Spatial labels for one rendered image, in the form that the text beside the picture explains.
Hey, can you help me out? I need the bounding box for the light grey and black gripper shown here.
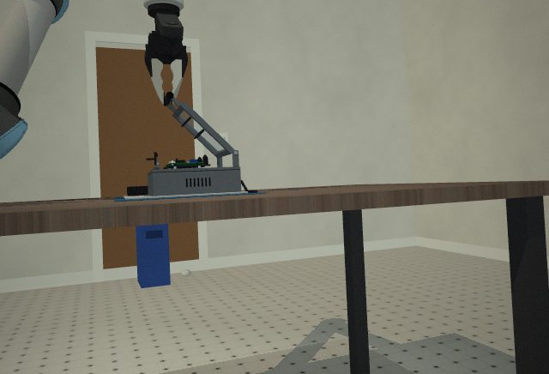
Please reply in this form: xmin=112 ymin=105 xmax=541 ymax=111
xmin=145 ymin=3 xmax=188 ymax=105

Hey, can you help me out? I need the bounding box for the green circuit board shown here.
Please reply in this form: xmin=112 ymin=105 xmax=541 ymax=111
xmin=166 ymin=160 xmax=202 ymax=166

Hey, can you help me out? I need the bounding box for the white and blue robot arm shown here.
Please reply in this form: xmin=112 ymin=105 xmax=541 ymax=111
xmin=0 ymin=0 xmax=184 ymax=159

